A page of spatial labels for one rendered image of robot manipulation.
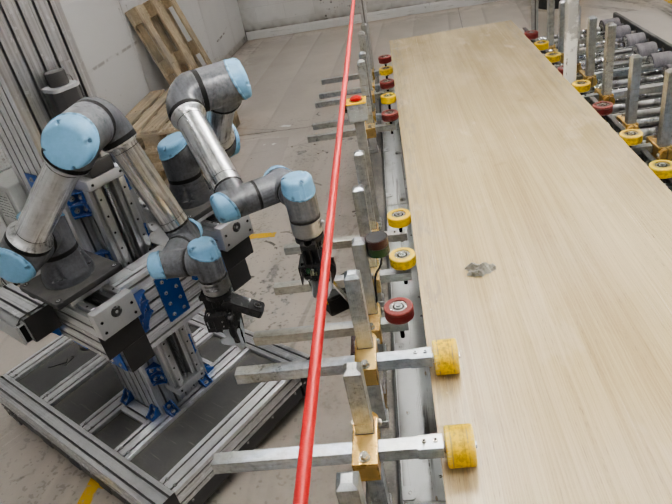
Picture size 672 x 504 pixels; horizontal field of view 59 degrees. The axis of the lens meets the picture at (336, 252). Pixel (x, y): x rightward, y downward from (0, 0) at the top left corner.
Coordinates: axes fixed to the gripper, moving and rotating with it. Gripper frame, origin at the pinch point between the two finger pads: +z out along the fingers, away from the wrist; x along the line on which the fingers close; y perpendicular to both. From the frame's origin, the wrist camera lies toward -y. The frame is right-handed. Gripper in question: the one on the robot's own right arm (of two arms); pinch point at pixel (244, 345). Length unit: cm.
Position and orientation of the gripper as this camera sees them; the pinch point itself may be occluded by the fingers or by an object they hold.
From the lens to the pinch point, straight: 174.6
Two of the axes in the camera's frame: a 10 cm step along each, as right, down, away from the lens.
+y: -9.8, 1.2, 1.3
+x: -0.4, 5.4, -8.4
